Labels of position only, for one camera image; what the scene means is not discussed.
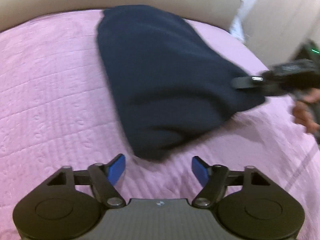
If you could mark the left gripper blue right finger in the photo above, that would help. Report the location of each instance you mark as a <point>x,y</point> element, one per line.
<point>201,170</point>

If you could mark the navy hoodie with white stripes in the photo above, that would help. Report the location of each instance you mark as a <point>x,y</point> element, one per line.
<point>169,87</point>

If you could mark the pink quilted bedspread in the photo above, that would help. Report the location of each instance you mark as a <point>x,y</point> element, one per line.
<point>56,109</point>

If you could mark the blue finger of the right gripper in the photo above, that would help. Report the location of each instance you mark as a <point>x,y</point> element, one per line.
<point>248,82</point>

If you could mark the person's right hand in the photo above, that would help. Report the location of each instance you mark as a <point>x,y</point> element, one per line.
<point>301,114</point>

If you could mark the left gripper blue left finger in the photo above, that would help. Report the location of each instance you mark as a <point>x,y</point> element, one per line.
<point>115,168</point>

